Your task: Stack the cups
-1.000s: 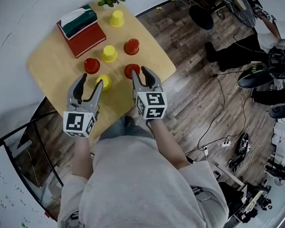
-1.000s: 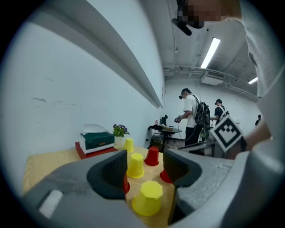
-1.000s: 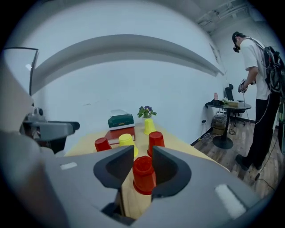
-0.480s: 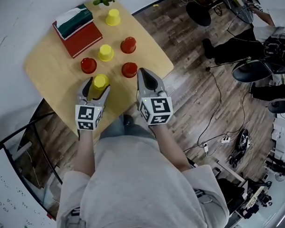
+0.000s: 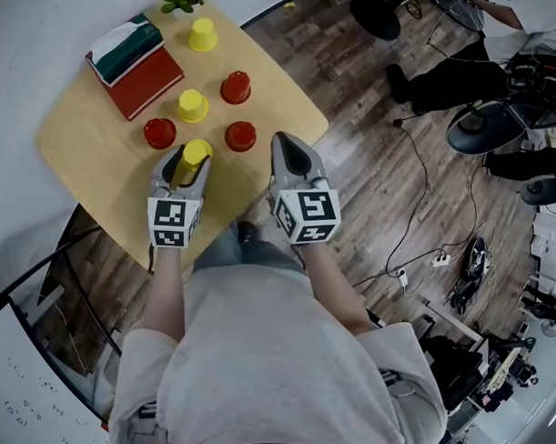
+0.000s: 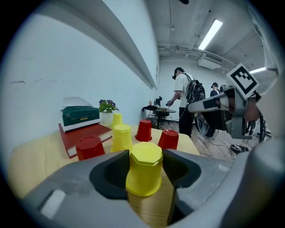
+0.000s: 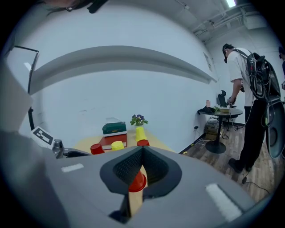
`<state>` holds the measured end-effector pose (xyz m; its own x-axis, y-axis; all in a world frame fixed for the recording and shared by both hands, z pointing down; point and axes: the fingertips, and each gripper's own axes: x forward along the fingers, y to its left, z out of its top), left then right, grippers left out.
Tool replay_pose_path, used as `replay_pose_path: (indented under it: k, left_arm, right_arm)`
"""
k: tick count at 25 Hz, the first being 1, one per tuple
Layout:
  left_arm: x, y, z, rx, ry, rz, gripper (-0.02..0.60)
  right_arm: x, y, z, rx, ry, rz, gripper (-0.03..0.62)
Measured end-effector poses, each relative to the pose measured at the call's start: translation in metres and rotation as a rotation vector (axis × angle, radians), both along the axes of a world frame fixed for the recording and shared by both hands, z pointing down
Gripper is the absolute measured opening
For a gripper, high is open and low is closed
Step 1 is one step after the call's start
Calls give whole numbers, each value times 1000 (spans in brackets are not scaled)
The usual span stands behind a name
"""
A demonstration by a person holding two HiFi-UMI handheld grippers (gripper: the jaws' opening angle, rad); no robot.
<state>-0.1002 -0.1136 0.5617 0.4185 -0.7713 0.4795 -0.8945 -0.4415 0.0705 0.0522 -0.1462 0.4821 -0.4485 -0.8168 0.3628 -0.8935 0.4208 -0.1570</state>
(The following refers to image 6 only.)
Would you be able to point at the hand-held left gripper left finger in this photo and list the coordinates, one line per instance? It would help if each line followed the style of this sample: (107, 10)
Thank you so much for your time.
(78, 178)

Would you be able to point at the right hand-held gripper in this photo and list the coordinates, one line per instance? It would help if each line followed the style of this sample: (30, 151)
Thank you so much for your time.
(242, 80)

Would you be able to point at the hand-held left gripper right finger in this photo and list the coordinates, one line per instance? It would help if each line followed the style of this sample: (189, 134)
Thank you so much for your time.
(200, 178)

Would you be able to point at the red paper cup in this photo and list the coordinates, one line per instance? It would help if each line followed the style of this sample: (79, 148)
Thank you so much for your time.
(168, 139)
(90, 148)
(144, 130)

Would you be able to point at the yellow paper cup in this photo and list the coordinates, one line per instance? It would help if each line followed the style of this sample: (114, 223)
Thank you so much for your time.
(144, 169)
(116, 119)
(121, 138)

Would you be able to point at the black marble round table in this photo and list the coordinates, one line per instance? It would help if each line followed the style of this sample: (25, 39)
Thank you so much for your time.
(165, 110)

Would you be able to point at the white air conditioner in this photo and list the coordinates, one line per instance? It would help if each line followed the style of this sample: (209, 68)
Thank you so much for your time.
(209, 62)

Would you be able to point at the red hardcover book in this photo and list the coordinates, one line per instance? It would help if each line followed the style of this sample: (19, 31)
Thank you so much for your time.
(84, 133)

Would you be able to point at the black and white sneakers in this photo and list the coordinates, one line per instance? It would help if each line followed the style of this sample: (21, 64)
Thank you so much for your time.
(239, 148)

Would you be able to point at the green tissue box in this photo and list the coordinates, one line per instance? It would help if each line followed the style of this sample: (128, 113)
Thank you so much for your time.
(80, 115)

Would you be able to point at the ceiling tube light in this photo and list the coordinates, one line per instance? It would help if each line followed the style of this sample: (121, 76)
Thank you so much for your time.
(257, 70)
(210, 34)

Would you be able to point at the potted purple flower plant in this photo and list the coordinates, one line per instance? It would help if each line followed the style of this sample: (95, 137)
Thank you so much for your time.
(107, 107)

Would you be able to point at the person's grey shirt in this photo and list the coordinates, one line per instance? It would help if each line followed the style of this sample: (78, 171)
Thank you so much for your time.
(270, 51)

